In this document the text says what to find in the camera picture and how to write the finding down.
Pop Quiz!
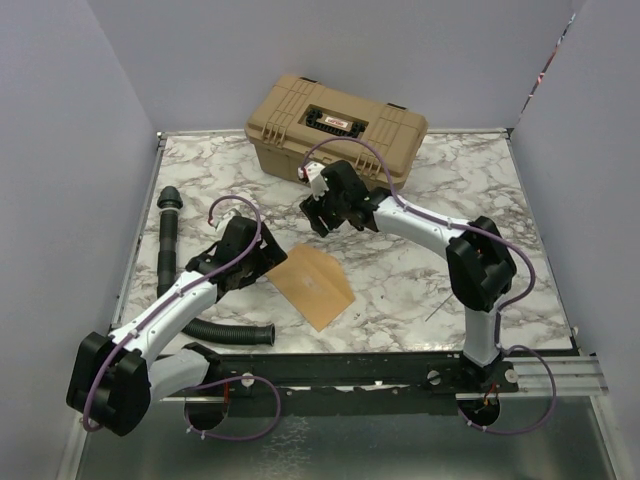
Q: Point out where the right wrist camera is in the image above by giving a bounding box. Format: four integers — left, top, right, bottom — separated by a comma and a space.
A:
297, 161, 329, 200

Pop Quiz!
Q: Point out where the brown kraft envelope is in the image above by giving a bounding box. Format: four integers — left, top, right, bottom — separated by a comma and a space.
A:
267, 244, 355, 332

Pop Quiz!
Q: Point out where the tan plastic toolbox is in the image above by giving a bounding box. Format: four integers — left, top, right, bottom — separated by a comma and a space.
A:
245, 75, 428, 189

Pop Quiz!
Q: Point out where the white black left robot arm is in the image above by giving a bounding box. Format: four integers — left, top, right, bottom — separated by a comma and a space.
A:
66, 216, 287, 436

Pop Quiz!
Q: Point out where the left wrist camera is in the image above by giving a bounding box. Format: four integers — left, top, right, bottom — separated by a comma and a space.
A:
209, 208, 241, 233

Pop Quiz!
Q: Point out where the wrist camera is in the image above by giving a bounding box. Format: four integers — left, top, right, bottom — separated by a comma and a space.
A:
209, 208, 241, 233
297, 161, 329, 200

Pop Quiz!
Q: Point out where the black metal base rail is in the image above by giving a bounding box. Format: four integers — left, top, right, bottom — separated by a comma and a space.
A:
162, 341, 532, 417

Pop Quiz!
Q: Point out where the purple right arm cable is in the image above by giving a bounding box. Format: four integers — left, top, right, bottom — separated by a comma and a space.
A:
298, 136, 559, 437

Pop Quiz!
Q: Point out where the yellow black handled screwdriver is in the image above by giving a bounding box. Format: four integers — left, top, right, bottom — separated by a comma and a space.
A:
425, 294, 455, 322

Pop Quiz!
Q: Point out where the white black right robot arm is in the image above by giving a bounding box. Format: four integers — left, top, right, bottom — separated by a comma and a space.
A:
298, 160, 517, 391

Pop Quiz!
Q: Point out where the black corrugated hose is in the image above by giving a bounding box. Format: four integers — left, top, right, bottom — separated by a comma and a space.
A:
155, 185, 277, 347

